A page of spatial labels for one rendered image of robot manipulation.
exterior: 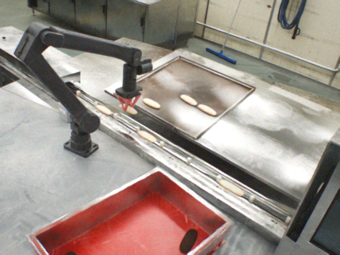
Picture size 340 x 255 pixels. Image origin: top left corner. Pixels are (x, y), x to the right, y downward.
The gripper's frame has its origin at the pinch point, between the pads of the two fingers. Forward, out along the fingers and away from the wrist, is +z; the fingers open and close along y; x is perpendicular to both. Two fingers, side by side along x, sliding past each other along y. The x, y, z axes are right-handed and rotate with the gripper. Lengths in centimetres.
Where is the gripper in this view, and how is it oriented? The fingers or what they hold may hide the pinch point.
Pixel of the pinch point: (128, 107)
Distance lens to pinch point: 138.5
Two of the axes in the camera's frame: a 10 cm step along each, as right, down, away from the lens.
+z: -1.1, 8.3, 5.4
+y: 6.4, -3.5, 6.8
